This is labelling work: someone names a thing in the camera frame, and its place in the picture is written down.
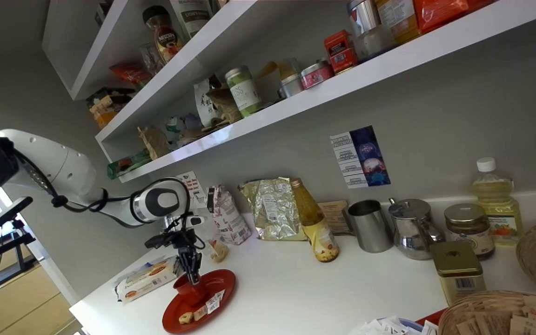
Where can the red box on shelf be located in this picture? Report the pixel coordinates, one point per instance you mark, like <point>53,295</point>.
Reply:
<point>341,53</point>

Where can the steel cup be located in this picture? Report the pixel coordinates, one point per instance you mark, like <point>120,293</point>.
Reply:
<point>369,226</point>

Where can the black stand left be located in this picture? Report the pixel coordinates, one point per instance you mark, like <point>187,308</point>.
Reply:
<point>15,241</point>

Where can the red cup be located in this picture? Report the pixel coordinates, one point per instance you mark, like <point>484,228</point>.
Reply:
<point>190,295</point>

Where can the glass jar with gold lid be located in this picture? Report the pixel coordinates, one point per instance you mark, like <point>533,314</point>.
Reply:
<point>468,222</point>

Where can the steel teapot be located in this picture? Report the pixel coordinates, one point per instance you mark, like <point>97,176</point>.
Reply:
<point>414,228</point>

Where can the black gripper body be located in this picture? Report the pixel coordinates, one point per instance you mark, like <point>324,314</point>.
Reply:
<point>181,235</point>

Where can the small food piece on plate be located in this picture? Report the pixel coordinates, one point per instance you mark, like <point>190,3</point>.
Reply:
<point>187,319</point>

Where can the orange bag on shelf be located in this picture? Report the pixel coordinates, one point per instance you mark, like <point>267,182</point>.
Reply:
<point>436,14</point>

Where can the white paper label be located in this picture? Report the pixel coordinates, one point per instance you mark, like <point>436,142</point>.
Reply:
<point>211,306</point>

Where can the pink tin can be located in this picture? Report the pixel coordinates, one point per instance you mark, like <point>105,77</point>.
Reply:
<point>315,75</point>

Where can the red white paper note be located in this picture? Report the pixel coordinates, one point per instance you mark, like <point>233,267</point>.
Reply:
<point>198,198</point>

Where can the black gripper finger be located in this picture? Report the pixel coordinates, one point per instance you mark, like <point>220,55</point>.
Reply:
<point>196,267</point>
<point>188,269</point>

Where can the brown small box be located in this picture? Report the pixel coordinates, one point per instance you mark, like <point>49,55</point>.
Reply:
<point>334,213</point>

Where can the cooking oil bottle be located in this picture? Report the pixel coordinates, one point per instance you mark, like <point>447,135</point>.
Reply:
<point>496,195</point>

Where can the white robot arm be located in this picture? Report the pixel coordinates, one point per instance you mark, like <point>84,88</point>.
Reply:
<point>71,182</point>

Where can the white patterned carton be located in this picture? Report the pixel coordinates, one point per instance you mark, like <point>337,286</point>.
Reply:
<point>226,217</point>

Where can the red plate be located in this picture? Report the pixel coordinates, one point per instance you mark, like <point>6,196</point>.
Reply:
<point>215,282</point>

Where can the blue white wall leaflet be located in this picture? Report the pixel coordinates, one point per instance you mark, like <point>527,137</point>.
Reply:
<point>360,159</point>

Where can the gold foil bag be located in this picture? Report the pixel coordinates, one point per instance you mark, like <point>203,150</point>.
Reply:
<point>274,209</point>

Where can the white cardboard box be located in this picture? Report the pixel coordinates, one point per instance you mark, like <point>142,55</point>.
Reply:
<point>146,278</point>

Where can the gold tea tin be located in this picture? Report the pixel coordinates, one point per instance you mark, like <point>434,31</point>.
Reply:
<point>458,269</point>

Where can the white wall shelf unit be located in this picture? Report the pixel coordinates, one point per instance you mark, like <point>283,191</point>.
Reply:
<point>149,48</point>

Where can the woven basket with packets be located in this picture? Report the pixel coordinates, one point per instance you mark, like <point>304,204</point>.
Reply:
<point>492,314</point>

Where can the clear plastic bag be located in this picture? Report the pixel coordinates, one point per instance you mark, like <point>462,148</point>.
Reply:
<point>209,232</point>

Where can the yellow sauce bottle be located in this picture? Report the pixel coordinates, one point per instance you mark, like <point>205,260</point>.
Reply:
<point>313,224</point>

